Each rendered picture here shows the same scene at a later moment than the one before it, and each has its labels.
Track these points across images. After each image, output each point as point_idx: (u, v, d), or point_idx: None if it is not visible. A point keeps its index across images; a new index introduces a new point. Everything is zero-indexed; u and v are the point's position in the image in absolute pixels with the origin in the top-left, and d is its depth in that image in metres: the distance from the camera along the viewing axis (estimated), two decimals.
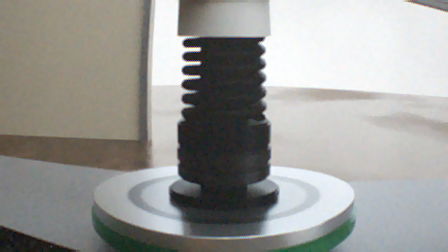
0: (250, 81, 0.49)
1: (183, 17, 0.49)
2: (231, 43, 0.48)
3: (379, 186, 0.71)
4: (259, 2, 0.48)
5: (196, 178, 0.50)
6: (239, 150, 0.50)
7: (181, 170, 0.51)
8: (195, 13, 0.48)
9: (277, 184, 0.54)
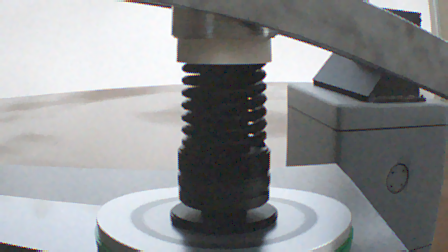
0: (250, 110, 0.50)
1: (182, 42, 0.49)
2: (231, 70, 0.49)
3: (44, 171, 0.77)
4: None
5: (197, 204, 0.50)
6: (239, 178, 0.50)
7: (182, 195, 0.52)
8: (194, 39, 0.48)
9: (198, 226, 0.50)
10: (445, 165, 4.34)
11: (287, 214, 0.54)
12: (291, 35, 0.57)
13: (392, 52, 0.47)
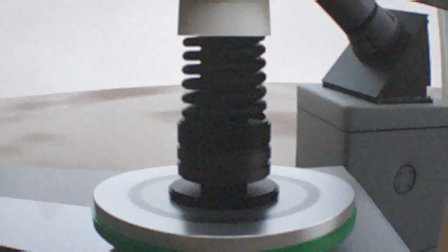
0: (250, 80, 0.49)
1: (183, 16, 0.49)
2: (231, 42, 0.48)
3: (47, 172, 0.77)
4: (259, 1, 0.48)
5: (196, 177, 0.50)
6: (239, 149, 0.50)
7: (181, 169, 0.51)
8: (195, 12, 0.48)
9: (172, 182, 0.55)
10: None
11: (245, 212, 0.48)
12: None
13: None
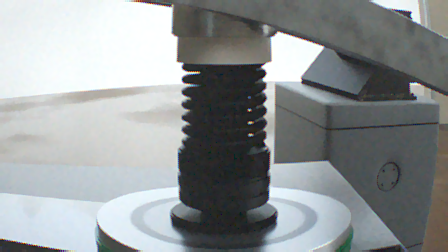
0: (250, 110, 0.50)
1: (182, 42, 0.49)
2: (231, 70, 0.49)
3: (41, 169, 0.78)
4: None
5: (197, 204, 0.51)
6: (239, 178, 0.50)
7: (182, 196, 0.52)
8: (194, 39, 0.48)
9: (182, 222, 0.51)
10: (436, 164, 4.39)
11: (288, 220, 0.53)
12: (291, 32, 0.57)
13: (392, 49, 0.47)
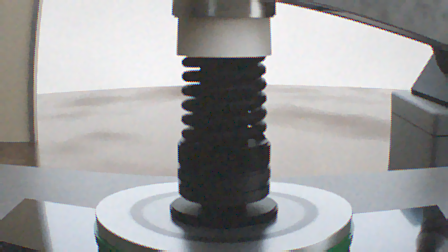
0: (250, 102, 0.50)
1: (182, 35, 0.49)
2: (231, 63, 0.49)
3: (177, 182, 0.76)
4: (260, 20, 0.49)
5: (197, 197, 0.50)
6: (239, 171, 0.50)
7: (182, 189, 0.52)
8: (194, 32, 0.48)
9: (271, 199, 0.55)
10: None
11: (167, 203, 0.56)
12: (298, 3, 0.57)
13: (396, 9, 0.47)
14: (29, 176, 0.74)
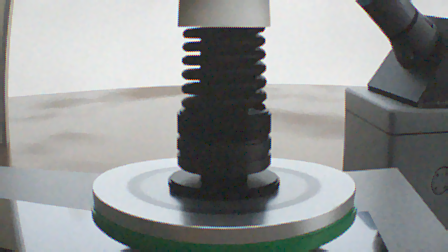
0: (250, 70, 0.49)
1: (183, 8, 0.49)
2: (231, 33, 0.48)
3: (95, 178, 0.76)
4: None
5: (196, 168, 0.50)
6: (239, 139, 0.49)
7: (181, 160, 0.51)
8: (195, 4, 0.48)
9: (179, 171, 0.55)
10: None
11: (225, 204, 0.48)
12: None
13: None
14: None
